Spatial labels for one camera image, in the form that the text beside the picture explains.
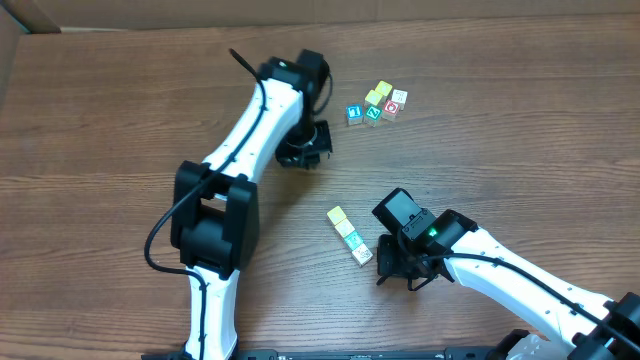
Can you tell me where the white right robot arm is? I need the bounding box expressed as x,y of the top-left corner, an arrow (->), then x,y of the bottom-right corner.
372,188 -> 639,360

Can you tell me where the green faced block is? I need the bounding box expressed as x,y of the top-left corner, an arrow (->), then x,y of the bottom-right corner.
344,231 -> 364,252

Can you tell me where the wooden block with red drawing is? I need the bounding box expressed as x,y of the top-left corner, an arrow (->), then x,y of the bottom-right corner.
351,244 -> 373,267

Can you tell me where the yellow wooden block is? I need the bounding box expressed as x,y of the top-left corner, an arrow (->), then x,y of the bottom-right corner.
326,206 -> 347,226

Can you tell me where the green letter Z block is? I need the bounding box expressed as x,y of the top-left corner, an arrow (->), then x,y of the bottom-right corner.
364,106 -> 382,127

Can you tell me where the red bordered block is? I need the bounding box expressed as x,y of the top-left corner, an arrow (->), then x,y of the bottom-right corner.
381,100 -> 400,121

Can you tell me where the white block red print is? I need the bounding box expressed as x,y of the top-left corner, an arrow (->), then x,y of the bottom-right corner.
391,89 -> 408,111

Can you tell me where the yellow block top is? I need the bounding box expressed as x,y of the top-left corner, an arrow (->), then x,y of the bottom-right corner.
375,80 -> 393,98

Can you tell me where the blue letter block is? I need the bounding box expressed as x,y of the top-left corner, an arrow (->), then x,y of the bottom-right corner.
346,104 -> 364,126

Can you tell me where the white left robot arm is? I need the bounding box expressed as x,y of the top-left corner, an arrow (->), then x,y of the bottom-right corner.
169,49 -> 333,359

